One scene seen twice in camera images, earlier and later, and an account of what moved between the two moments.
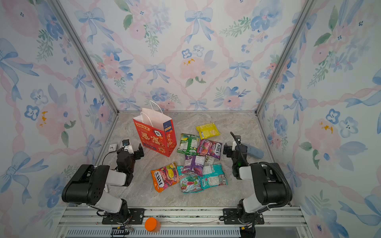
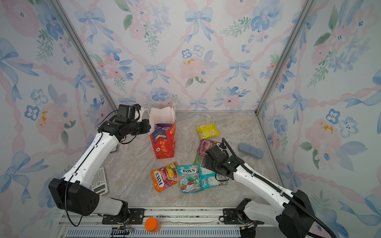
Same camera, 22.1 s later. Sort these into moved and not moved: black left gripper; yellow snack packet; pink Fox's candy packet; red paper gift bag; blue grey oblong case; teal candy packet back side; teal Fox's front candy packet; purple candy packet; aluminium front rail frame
Moved: red paper gift bag; black left gripper; purple candy packet
Not moved: teal Fox's front candy packet; aluminium front rail frame; pink Fox's candy packet; teal candy packet back side; yellow snack packet; blue grey oblong case
